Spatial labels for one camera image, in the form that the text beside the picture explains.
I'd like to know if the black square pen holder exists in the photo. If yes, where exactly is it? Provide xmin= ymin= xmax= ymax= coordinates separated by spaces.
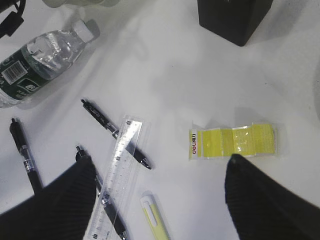
xmin=197 ymin=0 xmax=273 ymax=47

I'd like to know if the clear water bottle green label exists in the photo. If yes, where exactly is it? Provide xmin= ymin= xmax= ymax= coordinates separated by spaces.
xmin=0 ymin=20 xmax=98 ymax=108

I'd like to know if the yellow pen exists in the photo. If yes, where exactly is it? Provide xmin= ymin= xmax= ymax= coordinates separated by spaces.
xmin=140 ymin=194 xmax=170 ymax=240

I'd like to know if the black pen lower left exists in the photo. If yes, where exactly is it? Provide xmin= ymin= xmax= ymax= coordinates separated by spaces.
xmin=9 ymin=118 xmax=43 ymax=195

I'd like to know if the black pen middle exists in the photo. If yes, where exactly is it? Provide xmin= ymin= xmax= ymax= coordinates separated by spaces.
xmin=75 ymin=146 xmax=129 ymax=240

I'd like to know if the yellow waste paper wrapper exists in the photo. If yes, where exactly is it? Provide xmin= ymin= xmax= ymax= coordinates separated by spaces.
xmin=188 ymin=123 xmax=277 ymax=160

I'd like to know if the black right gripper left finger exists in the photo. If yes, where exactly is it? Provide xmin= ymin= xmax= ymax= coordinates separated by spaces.
xmin=0 ymin=157 xmax=96 ymax=240

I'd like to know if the green woven plastic basket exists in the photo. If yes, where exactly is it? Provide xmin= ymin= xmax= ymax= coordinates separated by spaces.
xmin=313 ymin=62 xmax=320 ymax=115

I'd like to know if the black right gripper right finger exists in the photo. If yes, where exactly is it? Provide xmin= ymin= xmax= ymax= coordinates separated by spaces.
xmin=224 ymin=154 xmax=320 ymax=240

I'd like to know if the clear plastic ruler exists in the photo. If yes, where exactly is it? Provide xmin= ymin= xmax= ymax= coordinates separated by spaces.
xmin=86 ymin=115 xmax=143 ymax=240

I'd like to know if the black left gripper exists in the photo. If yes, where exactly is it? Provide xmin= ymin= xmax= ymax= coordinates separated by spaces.
xmin=0 ymin=0 xmax=26 ymax=38

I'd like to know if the black pen upper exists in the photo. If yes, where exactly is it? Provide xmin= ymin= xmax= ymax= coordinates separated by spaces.
xmin=81 ymin=99 xmax=152 ymax=170

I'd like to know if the black pen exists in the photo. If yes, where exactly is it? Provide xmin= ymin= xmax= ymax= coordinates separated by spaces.
xmin=81 ymin=99 xmax=152 ymax=170
xmin=75 ymin=146 xmax=129 ymax=240
xmin=9 ymin=118 xmax=43 ymax=195

